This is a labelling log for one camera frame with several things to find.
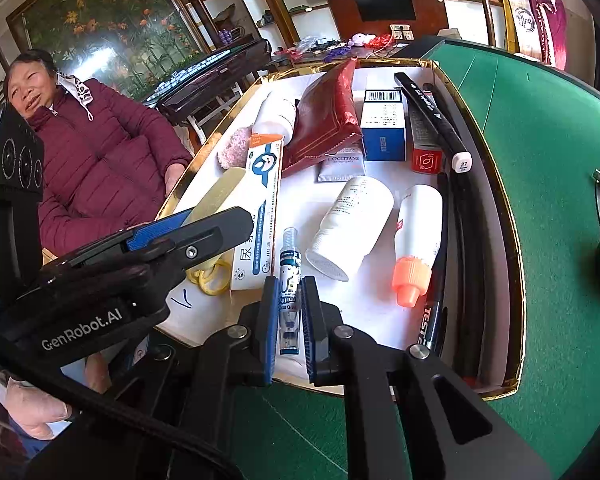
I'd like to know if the black rectangular wall panel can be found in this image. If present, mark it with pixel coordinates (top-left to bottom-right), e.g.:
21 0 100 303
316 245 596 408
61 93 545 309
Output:
355 0 416 23

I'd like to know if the wooden chair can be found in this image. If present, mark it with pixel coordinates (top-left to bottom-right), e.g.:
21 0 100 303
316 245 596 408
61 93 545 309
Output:
462 0 546 58

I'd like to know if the maroon fringed cloth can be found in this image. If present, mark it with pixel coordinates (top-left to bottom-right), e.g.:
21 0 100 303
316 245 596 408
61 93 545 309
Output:
525 0 568 71

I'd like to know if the long white blue carton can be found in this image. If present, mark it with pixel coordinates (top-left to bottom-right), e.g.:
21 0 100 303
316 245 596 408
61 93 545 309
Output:
230 132 286 292

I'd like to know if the red foil packet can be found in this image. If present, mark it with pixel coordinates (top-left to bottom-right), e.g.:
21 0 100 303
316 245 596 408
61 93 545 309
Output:
281 57 363 177

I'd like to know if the floral wall painting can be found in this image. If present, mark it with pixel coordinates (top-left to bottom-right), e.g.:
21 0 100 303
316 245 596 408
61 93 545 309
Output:
5 0 221 106

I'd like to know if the wooden wall shelf unit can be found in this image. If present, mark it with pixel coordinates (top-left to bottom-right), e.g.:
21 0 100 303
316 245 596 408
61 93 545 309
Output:
195 0 331 46

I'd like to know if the blue white medicine box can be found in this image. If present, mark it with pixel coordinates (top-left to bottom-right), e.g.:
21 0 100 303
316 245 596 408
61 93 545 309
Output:
360 89 407 162

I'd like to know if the gold green cardboard box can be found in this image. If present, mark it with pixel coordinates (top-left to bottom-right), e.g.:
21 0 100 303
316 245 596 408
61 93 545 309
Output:
152 57 526 402

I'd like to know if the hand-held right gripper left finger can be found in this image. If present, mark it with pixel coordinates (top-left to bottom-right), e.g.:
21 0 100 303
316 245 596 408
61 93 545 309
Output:
35 276 280 480

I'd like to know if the cream yellow sponge block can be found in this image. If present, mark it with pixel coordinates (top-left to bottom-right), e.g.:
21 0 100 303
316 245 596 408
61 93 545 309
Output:
182 166 247 273

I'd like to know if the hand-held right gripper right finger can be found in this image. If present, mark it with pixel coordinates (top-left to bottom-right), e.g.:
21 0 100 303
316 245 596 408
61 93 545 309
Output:
301 276 551 480

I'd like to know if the thick black marker white lettering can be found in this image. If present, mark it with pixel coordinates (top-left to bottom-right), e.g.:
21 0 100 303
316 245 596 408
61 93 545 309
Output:
416 172 451 351

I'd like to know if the yellow rubber band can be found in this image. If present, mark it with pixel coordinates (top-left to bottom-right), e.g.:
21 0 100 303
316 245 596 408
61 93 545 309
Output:
187 257 231 297

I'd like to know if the black marker white cap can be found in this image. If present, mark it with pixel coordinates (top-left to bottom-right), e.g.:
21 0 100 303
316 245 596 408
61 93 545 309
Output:
394 72 473 175

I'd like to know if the cluttered low side table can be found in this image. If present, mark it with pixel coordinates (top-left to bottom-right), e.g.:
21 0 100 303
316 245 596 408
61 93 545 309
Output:
272 35 411 63

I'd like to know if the small clear spray vial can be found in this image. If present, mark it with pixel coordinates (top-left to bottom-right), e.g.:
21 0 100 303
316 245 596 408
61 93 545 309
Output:
277 227 303 356

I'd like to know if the white cosmetic tube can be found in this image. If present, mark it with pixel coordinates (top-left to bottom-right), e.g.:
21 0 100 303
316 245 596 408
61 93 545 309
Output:
317 147 367 183

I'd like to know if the person's left hand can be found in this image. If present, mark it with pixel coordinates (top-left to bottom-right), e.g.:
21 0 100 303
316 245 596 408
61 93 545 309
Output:
4 381 76 442

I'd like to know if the pink fluffy pad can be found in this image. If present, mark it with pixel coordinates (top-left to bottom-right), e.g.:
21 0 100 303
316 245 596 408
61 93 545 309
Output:
215 127 253 171

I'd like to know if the small white bottle orange cap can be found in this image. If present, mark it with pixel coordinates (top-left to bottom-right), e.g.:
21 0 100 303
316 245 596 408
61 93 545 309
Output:
391 185 443 307

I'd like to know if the dark mahjong tile case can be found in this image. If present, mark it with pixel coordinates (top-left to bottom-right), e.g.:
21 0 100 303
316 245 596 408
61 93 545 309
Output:
142 37 273 123

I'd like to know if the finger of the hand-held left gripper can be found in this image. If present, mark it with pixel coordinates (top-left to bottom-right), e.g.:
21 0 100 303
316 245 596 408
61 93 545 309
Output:
54 207 197 270
130 206 255 306

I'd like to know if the grey box red end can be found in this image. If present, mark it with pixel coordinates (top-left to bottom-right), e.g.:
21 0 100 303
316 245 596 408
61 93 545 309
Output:
407 102 448 175

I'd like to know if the black braided cable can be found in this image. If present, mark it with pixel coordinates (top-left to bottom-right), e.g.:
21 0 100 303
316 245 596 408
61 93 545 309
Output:
0 320 246 480

